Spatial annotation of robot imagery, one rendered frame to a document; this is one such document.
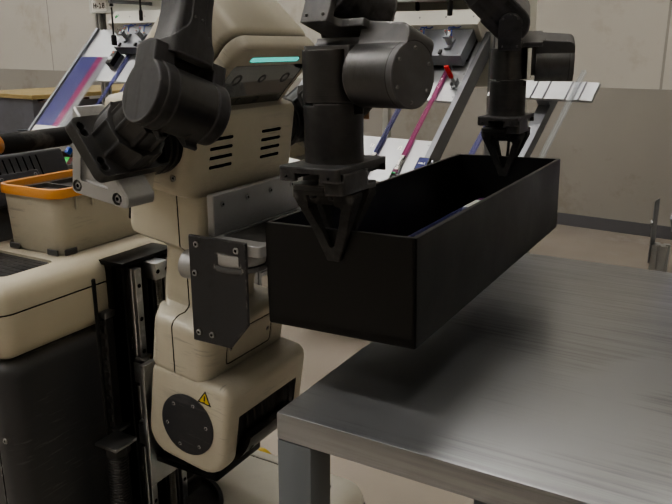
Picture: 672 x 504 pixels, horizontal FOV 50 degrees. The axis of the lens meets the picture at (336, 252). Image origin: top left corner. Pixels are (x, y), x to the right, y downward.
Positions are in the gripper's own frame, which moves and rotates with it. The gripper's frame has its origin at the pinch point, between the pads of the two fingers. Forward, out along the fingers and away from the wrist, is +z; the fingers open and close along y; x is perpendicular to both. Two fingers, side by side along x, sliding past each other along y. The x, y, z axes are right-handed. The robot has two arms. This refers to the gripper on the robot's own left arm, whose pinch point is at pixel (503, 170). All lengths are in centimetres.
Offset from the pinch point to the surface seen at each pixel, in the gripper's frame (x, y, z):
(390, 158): 69, 102, 16
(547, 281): -10.1, -8.2, 15.4
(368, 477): 46, 40, 95
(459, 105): 53, 121, -1
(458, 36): 59, 136, -23
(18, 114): 442, 241, 24
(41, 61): 634, 421, -11
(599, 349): -22.2, -31.4, 15.5
